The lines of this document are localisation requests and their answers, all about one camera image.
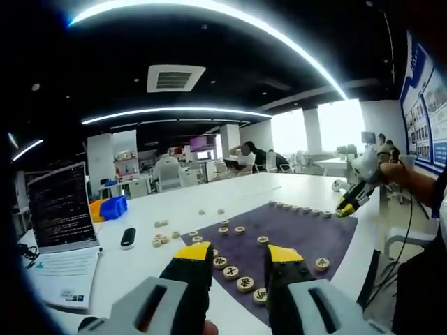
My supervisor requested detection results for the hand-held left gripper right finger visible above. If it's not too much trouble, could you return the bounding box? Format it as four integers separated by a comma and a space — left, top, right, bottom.
263, 243, 387, 335

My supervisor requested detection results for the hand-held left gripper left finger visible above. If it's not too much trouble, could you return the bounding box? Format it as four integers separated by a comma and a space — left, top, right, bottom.
77, 240, 214, 335

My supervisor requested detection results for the group of wooden chess pieces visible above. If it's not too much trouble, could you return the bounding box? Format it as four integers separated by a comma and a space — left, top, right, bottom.
152, 200, 346, 306

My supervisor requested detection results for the purple chessboard mat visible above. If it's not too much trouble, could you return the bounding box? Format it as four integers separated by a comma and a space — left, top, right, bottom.
180, 201, 359, 327

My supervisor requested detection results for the person's right hand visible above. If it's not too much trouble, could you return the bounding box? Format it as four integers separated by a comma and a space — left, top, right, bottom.
379, 161, 406, 184

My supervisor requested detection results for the black white oblong device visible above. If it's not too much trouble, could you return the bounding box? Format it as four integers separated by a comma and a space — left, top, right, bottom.
120, 227, 137, 251

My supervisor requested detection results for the white chest device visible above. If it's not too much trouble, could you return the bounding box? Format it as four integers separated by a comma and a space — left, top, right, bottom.
438, 188, 447, 245

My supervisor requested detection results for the white high-back office chair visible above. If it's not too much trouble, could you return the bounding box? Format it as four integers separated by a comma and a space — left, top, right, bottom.
155, 165, 184, 193

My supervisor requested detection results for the blue storage bin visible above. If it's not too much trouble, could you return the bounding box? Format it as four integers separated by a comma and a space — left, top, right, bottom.
99, 195, 129, 221

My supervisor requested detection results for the white office desk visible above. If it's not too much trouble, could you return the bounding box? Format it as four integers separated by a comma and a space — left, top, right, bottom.
97, 177, 154, 200

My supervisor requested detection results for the yellow storage bin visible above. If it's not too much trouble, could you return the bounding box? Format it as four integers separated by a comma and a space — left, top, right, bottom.
89, 200, 105, 223

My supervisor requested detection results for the white printed paper sheet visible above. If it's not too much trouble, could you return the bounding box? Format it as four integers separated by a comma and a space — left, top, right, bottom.
27, 246, 102, 311

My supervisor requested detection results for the shelf with colourful items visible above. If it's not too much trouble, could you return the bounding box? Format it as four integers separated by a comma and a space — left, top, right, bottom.
113, 149, 139, 175

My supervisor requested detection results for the silver laptop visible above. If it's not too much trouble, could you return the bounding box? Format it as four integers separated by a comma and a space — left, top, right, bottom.
27, 161, 101, 255

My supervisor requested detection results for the ceiling air vent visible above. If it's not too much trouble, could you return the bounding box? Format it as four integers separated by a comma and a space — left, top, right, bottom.
146, 64, 207, 94

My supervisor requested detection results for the short ceiling light strip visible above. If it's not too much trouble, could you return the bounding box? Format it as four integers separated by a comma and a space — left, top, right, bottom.
10, 139, 45, 163

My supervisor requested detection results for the long curved ceiling light strip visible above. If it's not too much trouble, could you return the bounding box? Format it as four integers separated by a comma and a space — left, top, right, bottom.
68, 0, 349, 101

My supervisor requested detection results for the blue white wall display board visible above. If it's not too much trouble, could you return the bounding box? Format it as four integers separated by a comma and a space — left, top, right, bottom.
397, 29, 447, 172

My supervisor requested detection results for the purple wall screen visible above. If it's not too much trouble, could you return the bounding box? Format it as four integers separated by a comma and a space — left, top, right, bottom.
189, 135, 214, 151

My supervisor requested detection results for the black cable bundle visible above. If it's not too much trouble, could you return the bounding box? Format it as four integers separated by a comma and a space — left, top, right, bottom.
19, 244, 39, 266

